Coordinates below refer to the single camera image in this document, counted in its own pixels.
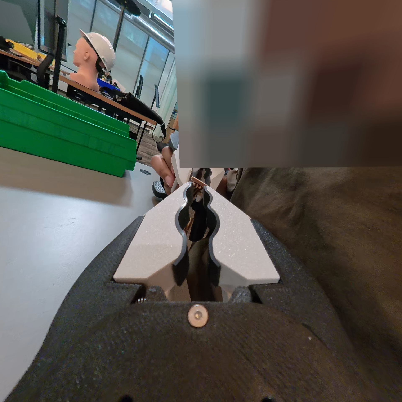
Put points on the wooden background table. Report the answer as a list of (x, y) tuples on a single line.
[(94, 94)]

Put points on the grey desk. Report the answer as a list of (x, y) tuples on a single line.
[(62, 235)]

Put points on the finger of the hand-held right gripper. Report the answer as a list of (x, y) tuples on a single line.
[(184, 174), (216, 176)]

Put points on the white hard hat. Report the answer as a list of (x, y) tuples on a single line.
[(102, 47)]

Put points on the person's brown clothing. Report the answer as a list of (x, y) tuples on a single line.
[(314, 235)]

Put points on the black bag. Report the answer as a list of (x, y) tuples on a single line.
[(141, 106)]

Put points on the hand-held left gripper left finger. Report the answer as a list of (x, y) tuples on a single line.
[(150, 245)]

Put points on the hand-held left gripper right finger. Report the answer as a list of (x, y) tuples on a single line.
[(245, 248)]

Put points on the small wooden model assembly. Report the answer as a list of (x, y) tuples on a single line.
[(198, 181)]

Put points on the person's right hand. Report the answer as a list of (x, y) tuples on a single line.
[(163, 169)]

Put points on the mannequin head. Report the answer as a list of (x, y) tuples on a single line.
[(84, 69)]

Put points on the yellow object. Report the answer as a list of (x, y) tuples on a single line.
[(25, 48)]

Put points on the black monitor on stand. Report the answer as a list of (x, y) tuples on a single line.
[(51, 31)]

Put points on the round black lamp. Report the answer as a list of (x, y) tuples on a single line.
[(130, 6)]

